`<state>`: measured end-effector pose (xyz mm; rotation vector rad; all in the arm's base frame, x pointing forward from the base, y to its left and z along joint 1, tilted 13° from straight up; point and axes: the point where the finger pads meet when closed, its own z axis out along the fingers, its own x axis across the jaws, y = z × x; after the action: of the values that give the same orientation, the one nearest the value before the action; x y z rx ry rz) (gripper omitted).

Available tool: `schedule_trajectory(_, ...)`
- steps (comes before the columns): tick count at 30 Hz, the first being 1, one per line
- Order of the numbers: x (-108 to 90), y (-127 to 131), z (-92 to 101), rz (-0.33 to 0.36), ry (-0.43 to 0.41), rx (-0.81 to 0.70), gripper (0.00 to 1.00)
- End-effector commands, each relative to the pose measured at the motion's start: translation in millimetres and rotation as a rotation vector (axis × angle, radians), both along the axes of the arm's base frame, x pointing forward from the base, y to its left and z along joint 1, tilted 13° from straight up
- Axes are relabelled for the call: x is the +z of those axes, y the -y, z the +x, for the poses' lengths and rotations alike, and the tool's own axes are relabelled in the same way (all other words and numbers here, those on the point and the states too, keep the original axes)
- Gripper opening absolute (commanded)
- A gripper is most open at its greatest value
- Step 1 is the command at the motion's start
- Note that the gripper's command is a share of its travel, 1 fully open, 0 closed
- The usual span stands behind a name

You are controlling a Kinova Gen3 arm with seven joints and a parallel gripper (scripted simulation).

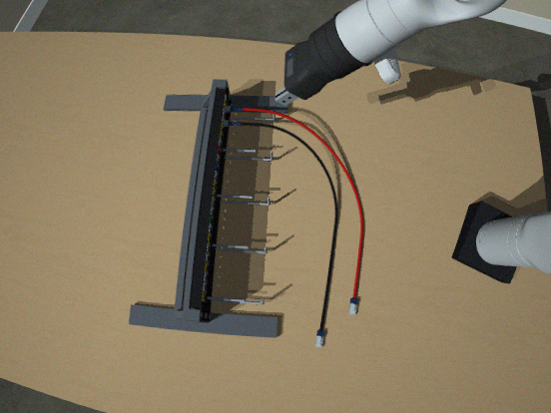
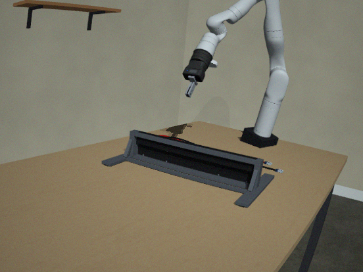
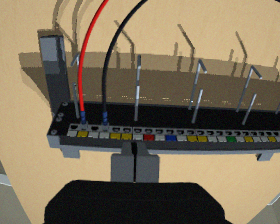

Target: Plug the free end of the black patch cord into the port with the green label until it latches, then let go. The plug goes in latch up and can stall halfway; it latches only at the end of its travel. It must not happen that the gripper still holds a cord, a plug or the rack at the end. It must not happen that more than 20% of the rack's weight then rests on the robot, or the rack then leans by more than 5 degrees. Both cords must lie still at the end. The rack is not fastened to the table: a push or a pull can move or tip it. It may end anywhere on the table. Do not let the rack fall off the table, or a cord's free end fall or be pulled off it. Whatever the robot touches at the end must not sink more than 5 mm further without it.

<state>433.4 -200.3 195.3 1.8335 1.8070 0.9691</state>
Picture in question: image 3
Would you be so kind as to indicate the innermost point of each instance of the black patch cord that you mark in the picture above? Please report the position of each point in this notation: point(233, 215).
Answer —
point(104, 112)

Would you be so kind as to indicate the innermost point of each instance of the red cable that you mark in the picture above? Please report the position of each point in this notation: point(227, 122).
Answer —
point(82, 111)

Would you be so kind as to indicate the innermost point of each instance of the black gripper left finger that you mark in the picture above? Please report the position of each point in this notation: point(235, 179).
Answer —
point(122, 164)

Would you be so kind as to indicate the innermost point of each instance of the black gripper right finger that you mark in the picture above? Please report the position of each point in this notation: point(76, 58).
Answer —
point(146, 166)

